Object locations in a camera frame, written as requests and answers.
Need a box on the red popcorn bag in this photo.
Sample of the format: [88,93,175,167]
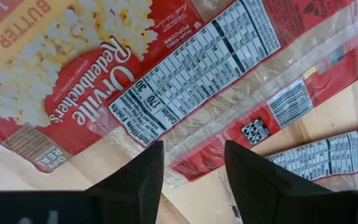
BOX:
[87,0,358,187]
[214,123,358,224]
[0,0,206,174]

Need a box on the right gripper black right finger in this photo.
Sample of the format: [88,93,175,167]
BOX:
[224,139,358,224]

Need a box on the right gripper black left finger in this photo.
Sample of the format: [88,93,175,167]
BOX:
[85,140,165,224]

